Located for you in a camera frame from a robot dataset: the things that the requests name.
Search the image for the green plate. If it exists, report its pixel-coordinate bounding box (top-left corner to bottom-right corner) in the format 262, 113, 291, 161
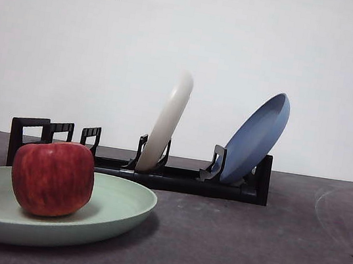
0, 158, 160, 264

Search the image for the red apple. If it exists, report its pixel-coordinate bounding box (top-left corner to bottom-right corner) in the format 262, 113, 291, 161
5, 133, 101, 224

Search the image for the white plate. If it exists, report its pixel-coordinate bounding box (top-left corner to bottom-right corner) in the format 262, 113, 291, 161
133, 65, 196, 177

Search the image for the blue plate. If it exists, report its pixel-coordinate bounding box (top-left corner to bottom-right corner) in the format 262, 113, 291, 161
218, 85, 293, 191

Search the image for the black plate rack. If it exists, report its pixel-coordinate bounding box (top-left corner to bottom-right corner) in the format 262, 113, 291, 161
5, 113, 275, 207

